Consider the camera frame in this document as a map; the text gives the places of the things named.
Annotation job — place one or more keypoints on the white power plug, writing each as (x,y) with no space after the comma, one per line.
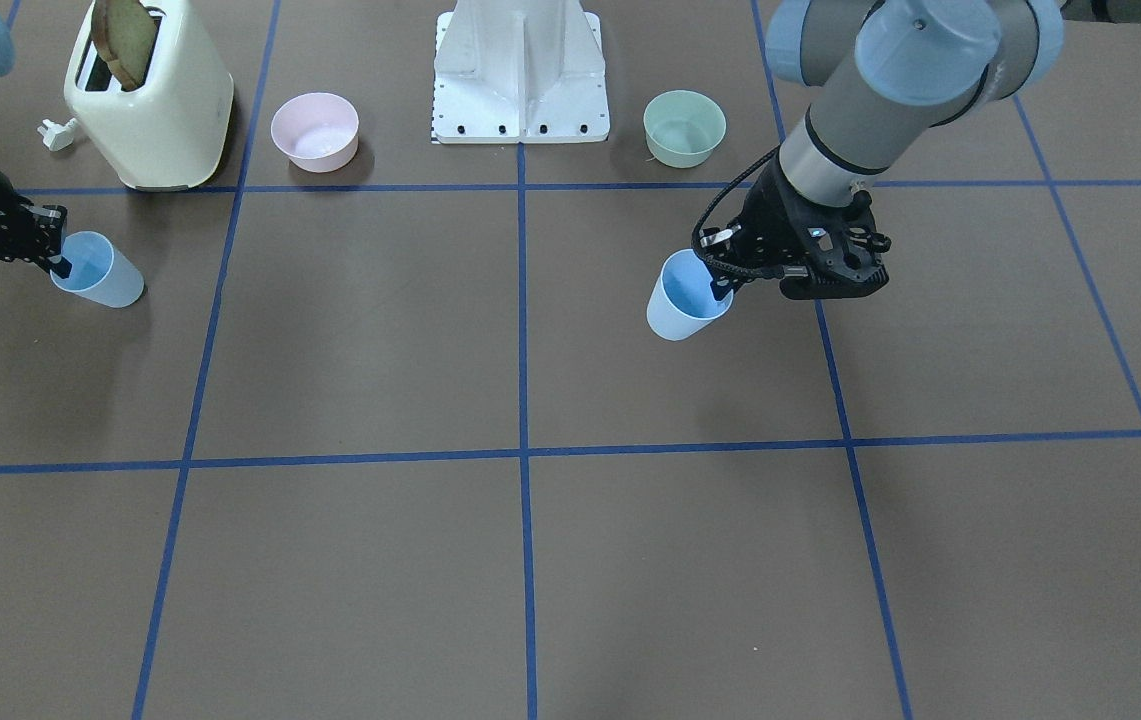
(57,136)

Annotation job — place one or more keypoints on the cream toaster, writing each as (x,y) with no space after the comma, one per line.
(168,133)

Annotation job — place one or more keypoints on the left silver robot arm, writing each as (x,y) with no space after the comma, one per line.
(885,72)

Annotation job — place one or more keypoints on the green bowl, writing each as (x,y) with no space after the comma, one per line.
(683,128)

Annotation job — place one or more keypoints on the pink bowl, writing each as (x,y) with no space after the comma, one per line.
(318,132)

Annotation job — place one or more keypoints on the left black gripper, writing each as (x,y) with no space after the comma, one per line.
(768,222)

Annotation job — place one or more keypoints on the light blue cup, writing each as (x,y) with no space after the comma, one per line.
(681,303)
(100,272)

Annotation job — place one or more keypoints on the white pedestal column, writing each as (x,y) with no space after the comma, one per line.
(519,72)

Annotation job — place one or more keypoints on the toast slice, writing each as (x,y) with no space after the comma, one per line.
(124,34)

